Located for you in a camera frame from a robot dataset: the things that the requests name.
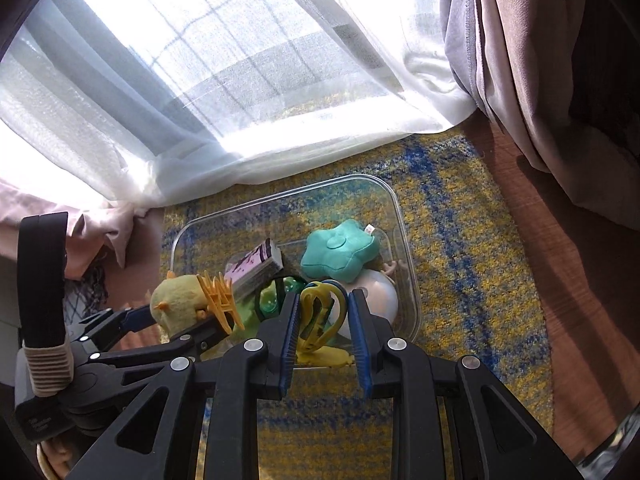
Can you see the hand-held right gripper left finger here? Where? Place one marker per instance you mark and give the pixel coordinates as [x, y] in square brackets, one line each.
[290, 340]

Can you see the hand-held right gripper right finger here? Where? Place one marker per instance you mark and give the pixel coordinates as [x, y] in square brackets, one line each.
[360, 340]

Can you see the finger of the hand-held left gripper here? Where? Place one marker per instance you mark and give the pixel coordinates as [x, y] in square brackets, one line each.
[190, 342]
[137, 320]

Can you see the yellow plastic clip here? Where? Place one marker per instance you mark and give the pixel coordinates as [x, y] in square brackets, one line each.
[315, 310]

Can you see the green black ball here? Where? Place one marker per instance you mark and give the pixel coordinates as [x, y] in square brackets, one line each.
[270, 302]

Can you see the yellow chick plush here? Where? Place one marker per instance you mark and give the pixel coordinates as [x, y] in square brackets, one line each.
[177, 300]

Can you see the white round device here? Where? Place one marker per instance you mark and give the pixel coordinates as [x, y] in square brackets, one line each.
[380, 300]

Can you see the green frog toy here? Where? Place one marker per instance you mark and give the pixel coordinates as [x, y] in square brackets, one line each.
[246, 317]

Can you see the pink tissue packet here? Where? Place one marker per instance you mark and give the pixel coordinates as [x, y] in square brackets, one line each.
[252, 270]

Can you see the clear plastic container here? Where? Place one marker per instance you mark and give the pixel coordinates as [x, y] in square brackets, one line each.
[400, 260]

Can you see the teal star plush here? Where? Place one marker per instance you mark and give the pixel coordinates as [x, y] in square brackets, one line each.
[337, 250]

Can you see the checked fringed cloth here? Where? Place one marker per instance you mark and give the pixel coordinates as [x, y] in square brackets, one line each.
[87, 290]

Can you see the pink curtain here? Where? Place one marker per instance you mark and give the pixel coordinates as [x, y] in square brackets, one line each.
[100, 230]

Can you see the yellow blue plaid mat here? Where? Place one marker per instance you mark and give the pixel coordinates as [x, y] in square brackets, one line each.
[475, 285]

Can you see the white sheer curtain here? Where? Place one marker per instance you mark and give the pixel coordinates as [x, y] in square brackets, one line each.
[225, 60]

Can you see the beige heavy curtain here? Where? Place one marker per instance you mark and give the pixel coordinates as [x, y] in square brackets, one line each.
[550, 85]

